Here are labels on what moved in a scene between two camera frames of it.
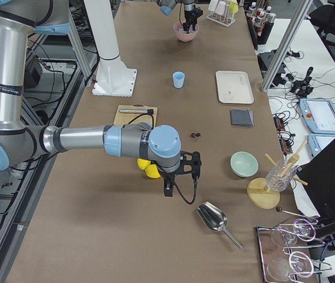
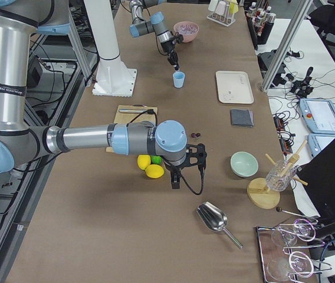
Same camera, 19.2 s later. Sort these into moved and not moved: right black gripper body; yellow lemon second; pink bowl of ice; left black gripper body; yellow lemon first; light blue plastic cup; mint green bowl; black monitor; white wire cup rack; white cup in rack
Moved: right black gripper body; left black gripper body
Not moved: mint green bowl; pink bowl of ice; white cup in rack; yellow lemon second; light blue plastic cup; white wire cup rack; black monitor; yellow lemon first
